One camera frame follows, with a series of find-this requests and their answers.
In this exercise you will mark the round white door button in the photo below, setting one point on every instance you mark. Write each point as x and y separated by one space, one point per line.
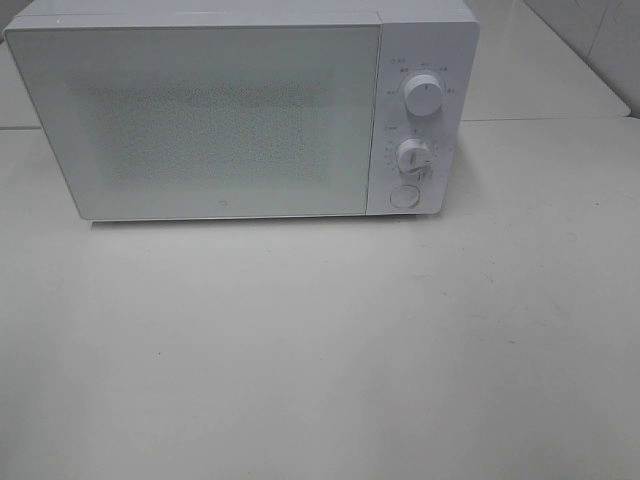
405 196

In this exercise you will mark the white timer knob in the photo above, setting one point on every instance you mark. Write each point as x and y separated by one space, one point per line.
413 156

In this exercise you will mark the white microwave door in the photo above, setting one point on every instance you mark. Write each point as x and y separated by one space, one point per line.
153 124

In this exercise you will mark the upper white power knob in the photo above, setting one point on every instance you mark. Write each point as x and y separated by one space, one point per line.
423 94

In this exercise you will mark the white microwave oven body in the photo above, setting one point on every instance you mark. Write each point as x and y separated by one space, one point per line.
437 37

